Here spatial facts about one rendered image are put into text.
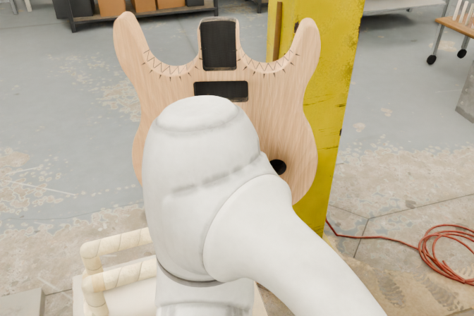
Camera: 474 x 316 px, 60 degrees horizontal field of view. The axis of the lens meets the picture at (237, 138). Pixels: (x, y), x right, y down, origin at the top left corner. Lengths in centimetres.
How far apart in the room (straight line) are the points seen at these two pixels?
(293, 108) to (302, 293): 45
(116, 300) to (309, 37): 62
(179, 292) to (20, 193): 264
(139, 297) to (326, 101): 113
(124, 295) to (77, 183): 208
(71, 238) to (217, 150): 231
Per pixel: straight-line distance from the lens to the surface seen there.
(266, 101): 71
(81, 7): 544
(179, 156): 32
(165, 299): 45
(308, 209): 211
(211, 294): 43
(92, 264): 89
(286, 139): 75
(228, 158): 32
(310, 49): 68
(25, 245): 267
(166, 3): 550
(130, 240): 86
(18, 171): 322
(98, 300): 85
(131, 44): 69
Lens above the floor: 185
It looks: 36 degrees down
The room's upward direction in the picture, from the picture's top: straight up
